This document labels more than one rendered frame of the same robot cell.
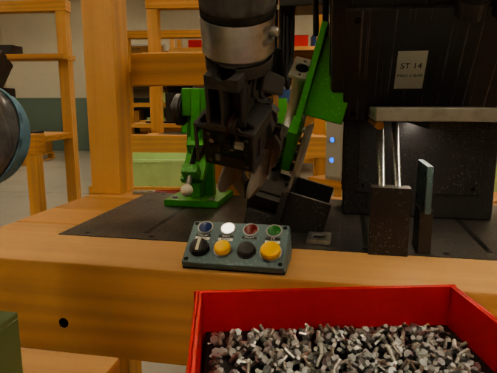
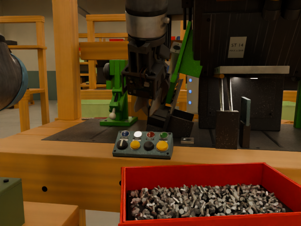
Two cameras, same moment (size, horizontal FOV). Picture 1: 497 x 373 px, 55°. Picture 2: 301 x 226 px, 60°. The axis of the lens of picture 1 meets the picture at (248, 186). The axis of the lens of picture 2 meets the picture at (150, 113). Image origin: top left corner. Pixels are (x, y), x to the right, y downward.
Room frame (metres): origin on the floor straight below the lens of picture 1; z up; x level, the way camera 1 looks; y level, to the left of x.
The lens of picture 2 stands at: (0.00, 0.02, 1.11)
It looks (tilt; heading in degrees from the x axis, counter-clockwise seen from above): 8 degrees down; 358
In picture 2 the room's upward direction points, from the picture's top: straight up
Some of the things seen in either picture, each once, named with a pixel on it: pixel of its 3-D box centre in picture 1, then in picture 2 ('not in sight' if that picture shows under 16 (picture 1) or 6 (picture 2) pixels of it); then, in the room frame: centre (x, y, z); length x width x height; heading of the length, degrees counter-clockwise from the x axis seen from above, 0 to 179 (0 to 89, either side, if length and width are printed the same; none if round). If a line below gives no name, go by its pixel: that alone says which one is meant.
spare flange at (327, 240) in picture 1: (319, 237); (187, 140); (0.80, -0.12, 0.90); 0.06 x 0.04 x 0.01; 168
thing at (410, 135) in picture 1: (413, 132); (236, 84); (1.05, -0.36, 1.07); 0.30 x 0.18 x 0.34; 79
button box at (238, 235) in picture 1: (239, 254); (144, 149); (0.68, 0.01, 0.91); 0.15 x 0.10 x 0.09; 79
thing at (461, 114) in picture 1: (416, 115); (239, 72); (0.82, -0.29, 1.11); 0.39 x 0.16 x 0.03; 169
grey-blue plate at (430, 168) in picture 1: (422, 205); (244, 121); (0.76, -0.29, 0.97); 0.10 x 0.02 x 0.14; 169
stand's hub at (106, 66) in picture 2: (178, 109); (107, 71); (1.14, 0.17, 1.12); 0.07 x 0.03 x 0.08; 169
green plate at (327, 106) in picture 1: (327, 83); (191, 56); (0.89, -0.15, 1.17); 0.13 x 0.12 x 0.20; 79
